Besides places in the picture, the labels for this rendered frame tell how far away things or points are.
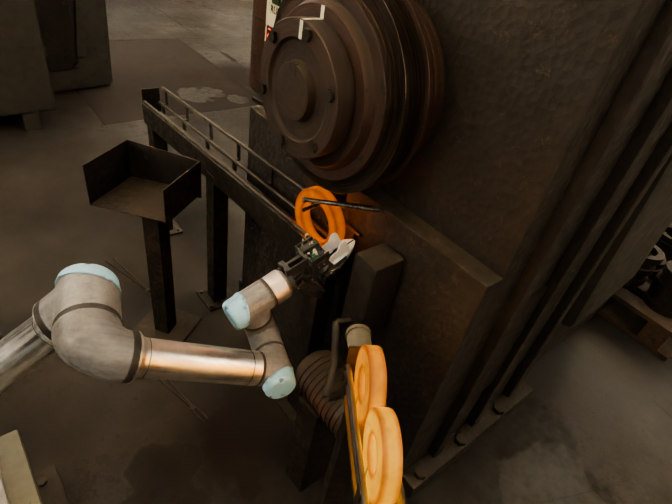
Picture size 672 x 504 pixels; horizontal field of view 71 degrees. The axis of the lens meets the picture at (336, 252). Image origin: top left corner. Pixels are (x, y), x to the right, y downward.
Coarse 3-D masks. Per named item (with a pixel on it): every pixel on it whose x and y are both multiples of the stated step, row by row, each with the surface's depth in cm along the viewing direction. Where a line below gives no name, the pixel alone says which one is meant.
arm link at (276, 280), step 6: (276, 270) 110; (264, 276) 110; (270, 276) 108; (276, 276) 108; (282, 276) 108; (270, 282) 107; (276, 282) 107; (282, 282) 108; (288, 282) 109; (276, 288) 107; (282, 288) 108; (288, 288) 108; (276, 294) 107; (282, 294) 108; (288, 294) 109; (282, 300) 109
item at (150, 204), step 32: (96, 160) 140; (128, 160) 155; (160, 160) 152; (192, 160) 148; (96, 192) 144; (128, 192) 150; (160, 192) 152; (192, 192) 149; (160, 224) 151; (160, 256) 158; (160, 288) 168; (160, 320) 178; (192, 320) 189
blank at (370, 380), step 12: (360, 348) 96; (372, 348) 91; (360, 360) 95; (372, 360) 88; (384, 360) 88; (360, 372) 95; (372, 372) 86; (384, 372) 87; (360, 384) 96; (372, 384) 85; (384, 384) 86; (360, 396) 94; (372, 396) 85; (384, 396) 85; (360, 408) 91; (360, 420) 90
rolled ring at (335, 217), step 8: (304, 192) 125; (312, 192) 122; (320, 192) 120; (328, 192) 121; (296, 200) 130; (336, 200) 120; (296, 208) 131; (328, 208) 119; (336, 208) 119; (296, 216) 132; (304, 216) 131; (328, 216) 120; (336, 216) 119; (304, 224) 131; (312, 224) 133; (328, 224) 121; (336, 224) 119; (344, 224) 121; (312, 232) 131; (336, 232) 120; (344, 232) 122; (320, 240) 129
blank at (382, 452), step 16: (368, 416) 84; (384, 416) 78; (368, 432) 83; (384, 432) 75; (400, 432) 75; (368, 448) 83; (384, 448) 73; (400, 448) 74; (368, 464) 82; (384, 464) 72; (400, 464) 73; (368, 480) 80; (384, 480) 72; (400, 480) 73; (368, 496) 79; (384, 496) 73
